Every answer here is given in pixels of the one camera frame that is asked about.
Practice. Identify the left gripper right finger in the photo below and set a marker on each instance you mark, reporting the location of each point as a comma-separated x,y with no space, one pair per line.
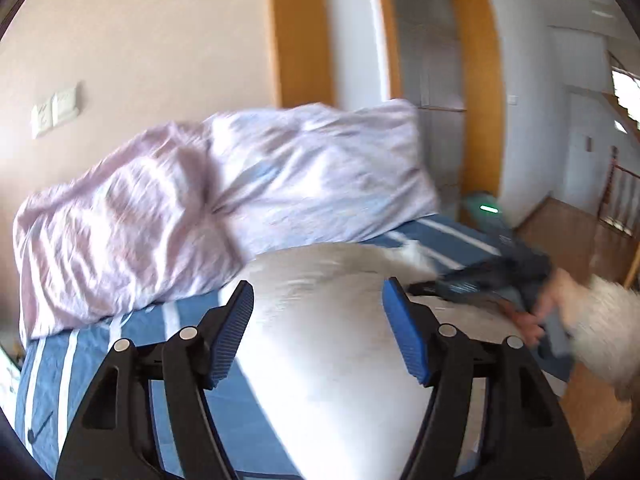
491,415

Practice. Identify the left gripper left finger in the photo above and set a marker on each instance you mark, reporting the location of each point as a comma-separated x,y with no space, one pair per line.
113,434

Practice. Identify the cream puffer down jacket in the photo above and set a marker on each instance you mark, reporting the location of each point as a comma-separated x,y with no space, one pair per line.
324,365

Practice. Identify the fluffy white sleeve forearm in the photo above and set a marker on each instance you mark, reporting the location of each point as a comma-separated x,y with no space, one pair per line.
606,336

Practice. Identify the person's right hand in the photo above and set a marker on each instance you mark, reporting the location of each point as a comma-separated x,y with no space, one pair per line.
561,295

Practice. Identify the blue white striped bedsheet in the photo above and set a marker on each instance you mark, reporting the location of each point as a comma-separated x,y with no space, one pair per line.
58,369

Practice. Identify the wooden stair railing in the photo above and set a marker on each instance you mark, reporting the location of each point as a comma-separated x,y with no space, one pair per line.
619,205

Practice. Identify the pink floral duvet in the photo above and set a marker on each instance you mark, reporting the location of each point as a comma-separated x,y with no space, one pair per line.
178,210

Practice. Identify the white wall socket switch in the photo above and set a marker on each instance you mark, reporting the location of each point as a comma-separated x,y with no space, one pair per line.
56,110

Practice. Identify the wooden door frame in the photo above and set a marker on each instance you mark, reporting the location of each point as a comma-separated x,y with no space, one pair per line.
345,53

